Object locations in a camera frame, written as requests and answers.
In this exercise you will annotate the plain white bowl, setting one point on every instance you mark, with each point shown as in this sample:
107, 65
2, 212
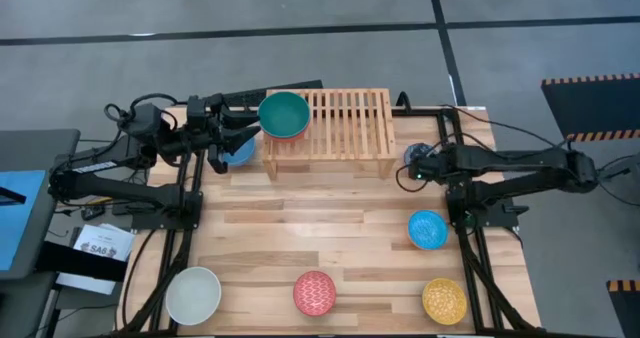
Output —
192, 295

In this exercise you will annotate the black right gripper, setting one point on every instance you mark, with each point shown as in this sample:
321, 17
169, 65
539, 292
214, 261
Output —
432, 165

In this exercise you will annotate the grey desk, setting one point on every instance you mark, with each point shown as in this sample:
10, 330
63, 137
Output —
60, 153

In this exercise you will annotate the orange patterned bowl blue inside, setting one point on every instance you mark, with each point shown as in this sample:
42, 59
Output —
427, 229

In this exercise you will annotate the plain red bowl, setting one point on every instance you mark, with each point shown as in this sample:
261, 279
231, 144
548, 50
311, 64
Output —
285, 139

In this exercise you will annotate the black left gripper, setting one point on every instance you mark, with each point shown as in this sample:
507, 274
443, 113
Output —
205, 123

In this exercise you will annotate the white printed paper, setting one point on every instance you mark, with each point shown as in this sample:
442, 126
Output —
105, 242

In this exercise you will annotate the blue mat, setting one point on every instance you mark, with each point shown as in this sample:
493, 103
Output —
20, 218

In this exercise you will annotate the plain teal bowl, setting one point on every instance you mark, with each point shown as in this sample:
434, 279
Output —
284, 114

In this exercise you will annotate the wooden slatted shelf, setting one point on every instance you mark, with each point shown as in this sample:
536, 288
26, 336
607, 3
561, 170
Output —
345, 125

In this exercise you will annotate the small black yellow device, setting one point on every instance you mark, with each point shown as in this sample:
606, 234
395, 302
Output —
92, 210

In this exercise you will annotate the black table edge rail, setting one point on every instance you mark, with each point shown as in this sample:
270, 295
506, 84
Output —
425, 112

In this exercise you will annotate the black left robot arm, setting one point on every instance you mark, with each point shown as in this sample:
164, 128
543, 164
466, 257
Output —
125, 190

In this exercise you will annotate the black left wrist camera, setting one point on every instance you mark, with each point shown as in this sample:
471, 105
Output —
218, 160

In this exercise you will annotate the plain blue bowl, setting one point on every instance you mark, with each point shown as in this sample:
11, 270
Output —
243, 154

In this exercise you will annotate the white floral bowl red inside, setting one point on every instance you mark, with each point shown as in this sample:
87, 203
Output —
314, 293

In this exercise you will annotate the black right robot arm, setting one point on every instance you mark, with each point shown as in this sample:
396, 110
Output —
525, 160

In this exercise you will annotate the black hazard-striped mat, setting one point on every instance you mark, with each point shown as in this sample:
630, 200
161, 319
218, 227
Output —
590, 108
625, 310

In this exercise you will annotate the white paper sheet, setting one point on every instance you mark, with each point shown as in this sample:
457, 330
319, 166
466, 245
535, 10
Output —
85, 284

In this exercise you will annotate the blue patterned bowl yellow inside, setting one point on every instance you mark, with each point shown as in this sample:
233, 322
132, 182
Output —
444, 300

